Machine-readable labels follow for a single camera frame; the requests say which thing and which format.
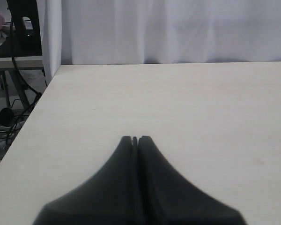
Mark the white power strip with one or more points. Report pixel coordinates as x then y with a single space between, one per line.
15 126

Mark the white backdrop curtain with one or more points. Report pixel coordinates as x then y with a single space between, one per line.
86 32

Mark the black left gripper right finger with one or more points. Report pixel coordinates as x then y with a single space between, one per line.
170 199

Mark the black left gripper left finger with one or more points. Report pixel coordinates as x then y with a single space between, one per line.
107 198

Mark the white side table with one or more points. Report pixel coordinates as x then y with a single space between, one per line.
23 63

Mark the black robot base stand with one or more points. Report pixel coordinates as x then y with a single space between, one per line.
25 40

